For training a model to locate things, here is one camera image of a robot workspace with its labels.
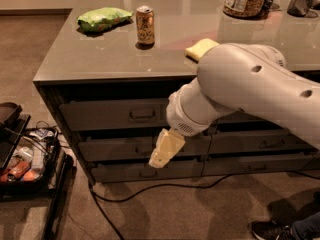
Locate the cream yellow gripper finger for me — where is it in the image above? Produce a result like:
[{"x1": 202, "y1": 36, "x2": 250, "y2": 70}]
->
[{"x1": 149, "y1": 129, "x2": 185, "y2": 168}]

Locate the yellow sponge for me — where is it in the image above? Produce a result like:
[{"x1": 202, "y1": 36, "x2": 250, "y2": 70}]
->
[{"x1": 185, "y1": 38, "x2": 218, "y2": 62}]

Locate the black sneaker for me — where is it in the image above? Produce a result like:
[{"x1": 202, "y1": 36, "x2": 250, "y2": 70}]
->
[{"x1": 251, "y1": 221, "x2": 296, "y2": 240}]

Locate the orange soda can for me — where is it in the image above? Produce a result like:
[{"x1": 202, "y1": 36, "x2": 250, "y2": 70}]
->
[{"x1": 136, "y1": 5, "x2": 155, "y2": 45}]

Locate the grey drawer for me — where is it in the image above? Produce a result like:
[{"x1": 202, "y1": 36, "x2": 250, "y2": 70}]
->
[
  {"x1": 202, "y1": 153, "x2": 320, "y2": 176},
  {"x1": 91, "y1": 159, "x2": 203, "y2": 183},
  {"x1": 209, "y1": 129, "x2": 314, "y2": 154},
  {"x1": 59, "y1": 98, "x2": 168, "y2": 131},
  {"x1": 216, "y1": 110, "x2": 268, "y2": 124},
  {"x1": 78, "y1": 135, "x2": 211, "y2": 162}
]

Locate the dark glass pitcher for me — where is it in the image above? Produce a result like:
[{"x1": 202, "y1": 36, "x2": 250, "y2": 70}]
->
[{"x1": 287, "y1": 0, "x2": 319, "y2": 18}]

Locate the grey drawer cabinet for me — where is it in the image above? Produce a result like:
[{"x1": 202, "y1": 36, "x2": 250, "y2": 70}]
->
[{"x1": 34, "y1": 0, "x2": 319, "y2": 183}]

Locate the black cart with clutter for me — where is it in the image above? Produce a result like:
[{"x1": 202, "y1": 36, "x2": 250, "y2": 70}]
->
[{"x1": 0, "y1": 102, "x2": 73, "y2": 240}]

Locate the green chip bag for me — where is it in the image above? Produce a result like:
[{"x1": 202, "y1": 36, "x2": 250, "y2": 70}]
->
[{"x1": 77, "y1": 7, "x2": 133, "y2": 33}]

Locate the black floor cable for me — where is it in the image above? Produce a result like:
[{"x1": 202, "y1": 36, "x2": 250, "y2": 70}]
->
[{"x1": 87, "y1": 174, "x2": 234, "y2": 240}]

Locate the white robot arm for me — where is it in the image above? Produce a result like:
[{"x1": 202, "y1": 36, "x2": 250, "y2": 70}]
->
[{"x1": 149, "y1": 39, "x2": 320, "y2": 168}]

